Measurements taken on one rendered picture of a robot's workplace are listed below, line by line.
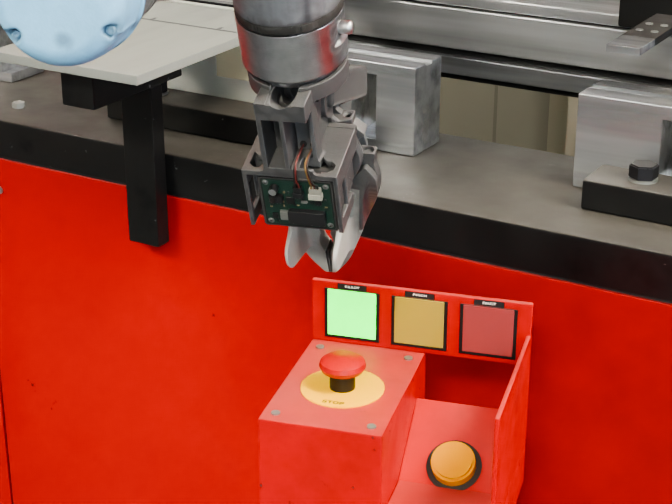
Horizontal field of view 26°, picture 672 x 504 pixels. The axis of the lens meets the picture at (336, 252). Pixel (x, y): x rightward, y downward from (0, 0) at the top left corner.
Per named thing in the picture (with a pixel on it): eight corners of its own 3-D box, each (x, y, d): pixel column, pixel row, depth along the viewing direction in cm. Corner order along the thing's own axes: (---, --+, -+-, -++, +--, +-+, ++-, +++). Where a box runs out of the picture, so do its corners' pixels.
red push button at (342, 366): (313, 402, 123) (313, 364, 122) (326, 380, 127) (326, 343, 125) (358, 408, 122) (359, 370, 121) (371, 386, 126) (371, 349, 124)
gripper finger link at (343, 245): (317, 309, 113) (303, 220, 107) (335, 259, 118) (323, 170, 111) (355, 313, 113) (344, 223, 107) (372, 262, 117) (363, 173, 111)
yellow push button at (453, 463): (429, 487, 125) (426, 477, 123) (437, 448, 127) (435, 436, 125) (472, 494, 124) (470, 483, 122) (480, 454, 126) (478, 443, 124)
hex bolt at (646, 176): (623, 181, 136) (625, 165, 135) (633, 173, 138) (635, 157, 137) (652, 186, 134) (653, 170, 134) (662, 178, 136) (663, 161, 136)
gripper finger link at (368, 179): (321, 228, 113) (309, 139, 107) (327, 213, 114) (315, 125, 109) (380, 233, 112) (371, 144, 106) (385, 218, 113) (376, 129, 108)
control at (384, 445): (260, 542, 124) (255, 352, 117) (314, 450, 138) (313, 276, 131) (491, 580, 119) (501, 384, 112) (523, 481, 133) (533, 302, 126)
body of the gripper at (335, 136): (248, 231, 107) (223, 98, 99) (279, 159, 113) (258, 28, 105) (348, 240, 105) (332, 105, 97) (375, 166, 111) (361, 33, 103)
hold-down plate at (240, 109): (106, 118, 164) (105, 92, 163) (136, 106, 168) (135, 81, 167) (337, 162, 150) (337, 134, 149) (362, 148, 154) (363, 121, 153)
